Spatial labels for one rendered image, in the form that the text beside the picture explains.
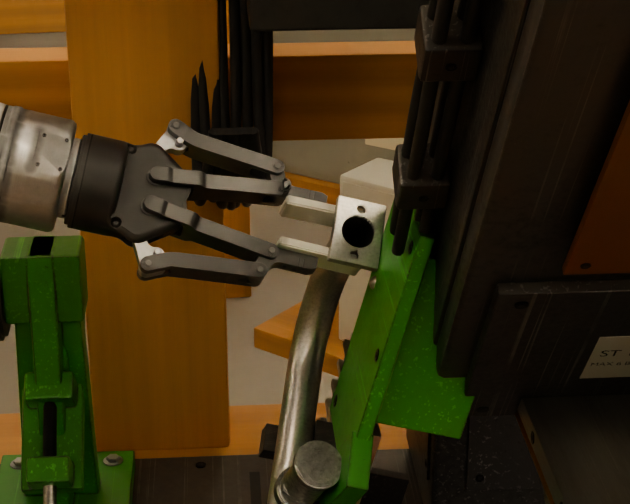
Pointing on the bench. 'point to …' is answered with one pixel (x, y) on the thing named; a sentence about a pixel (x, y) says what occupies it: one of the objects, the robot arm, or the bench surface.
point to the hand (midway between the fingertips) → (322, 235)
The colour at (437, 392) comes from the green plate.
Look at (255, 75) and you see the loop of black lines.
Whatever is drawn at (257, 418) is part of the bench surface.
